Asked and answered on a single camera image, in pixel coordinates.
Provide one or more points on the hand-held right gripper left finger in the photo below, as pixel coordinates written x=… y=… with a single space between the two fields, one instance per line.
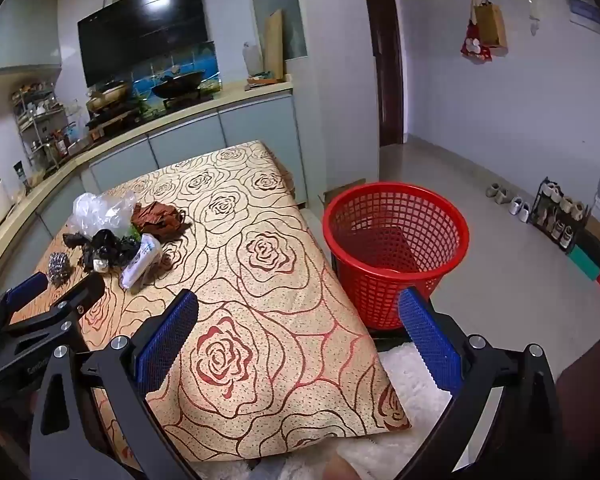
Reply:
x=170 y=345

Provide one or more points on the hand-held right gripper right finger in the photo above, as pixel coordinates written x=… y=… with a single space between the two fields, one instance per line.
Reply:
x=427 y=340

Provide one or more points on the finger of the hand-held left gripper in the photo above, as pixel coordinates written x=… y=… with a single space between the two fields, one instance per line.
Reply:
x=75 y=296
x=26 y=286

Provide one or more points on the red plastic mesh basket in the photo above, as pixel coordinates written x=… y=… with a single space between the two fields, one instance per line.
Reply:
x=360 y=280

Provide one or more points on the steel wool scrubber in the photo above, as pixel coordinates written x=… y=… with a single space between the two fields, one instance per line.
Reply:
x=59 y=267

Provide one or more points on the black plastic bag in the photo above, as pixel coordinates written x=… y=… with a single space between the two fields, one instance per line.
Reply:
x=105 y=247

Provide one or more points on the white plastic wrapper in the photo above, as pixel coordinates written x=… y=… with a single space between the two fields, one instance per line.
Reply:
x=140 y=260

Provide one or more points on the clear plastic bag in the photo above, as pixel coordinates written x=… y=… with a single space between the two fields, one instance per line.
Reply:
x=97 y=212

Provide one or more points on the black seasoning packet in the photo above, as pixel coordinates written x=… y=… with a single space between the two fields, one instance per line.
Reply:
x=20 y=174

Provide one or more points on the brown crumpled paper bag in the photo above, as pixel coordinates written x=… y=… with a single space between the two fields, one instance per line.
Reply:
x=157 y=220

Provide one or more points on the rose patterned tablecloth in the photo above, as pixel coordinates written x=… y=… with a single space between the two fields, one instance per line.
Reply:
x=280 y=285

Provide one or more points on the white shoe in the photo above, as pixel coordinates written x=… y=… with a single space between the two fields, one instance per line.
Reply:
x=524 y=211
x=515 y=206

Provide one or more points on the metal spice rack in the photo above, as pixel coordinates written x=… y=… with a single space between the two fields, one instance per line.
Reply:
x=40 y=125

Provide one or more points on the beige slipper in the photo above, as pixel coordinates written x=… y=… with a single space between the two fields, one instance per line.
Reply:
x=503 y=196
x=493 y=191

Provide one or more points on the cardboard box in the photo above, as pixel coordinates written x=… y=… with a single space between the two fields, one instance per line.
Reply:
x=340 y=190

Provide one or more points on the black gas stove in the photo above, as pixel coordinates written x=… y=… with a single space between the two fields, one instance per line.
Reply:
x=125 y=117

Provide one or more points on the grey kitchen counter cabinet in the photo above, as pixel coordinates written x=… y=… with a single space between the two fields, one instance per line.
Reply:
x=190 y=140

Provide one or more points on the stack of shoe boxes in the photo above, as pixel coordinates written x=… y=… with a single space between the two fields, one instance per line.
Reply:
x=597 y=245

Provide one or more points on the golden cooking pot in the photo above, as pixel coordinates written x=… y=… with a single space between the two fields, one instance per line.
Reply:
x=107 y=95

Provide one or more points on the black wok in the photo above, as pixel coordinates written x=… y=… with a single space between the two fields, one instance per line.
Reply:
x=177 y=85

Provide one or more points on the blue backsplash panel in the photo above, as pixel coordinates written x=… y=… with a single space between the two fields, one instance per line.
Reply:
x=190 y=62

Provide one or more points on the black range hood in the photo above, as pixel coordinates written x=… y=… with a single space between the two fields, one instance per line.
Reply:
x=140 y=30

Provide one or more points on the orange and teal utensils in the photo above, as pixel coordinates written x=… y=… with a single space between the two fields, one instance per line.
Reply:
x=265 y=80

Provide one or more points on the red hanging decoration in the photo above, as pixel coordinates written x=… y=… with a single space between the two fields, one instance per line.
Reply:
x=475 y=50

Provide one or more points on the clear plastic bottle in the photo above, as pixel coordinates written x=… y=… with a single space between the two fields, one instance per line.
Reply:
x=251 y=60

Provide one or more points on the wooden cutting board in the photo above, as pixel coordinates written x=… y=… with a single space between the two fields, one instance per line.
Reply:
x=274 y=45

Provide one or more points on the brown hanging paper bag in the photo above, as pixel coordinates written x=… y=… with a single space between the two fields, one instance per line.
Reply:
x=491 y=25

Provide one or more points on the grey wall cabinet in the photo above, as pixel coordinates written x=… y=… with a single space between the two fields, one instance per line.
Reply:
x=20 y=35

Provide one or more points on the dark brown door frame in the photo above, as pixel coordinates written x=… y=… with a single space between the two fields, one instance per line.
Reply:
x=385 y=60

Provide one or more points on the grey wall panel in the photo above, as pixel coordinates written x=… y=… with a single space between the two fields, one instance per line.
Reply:
x=587 y=10

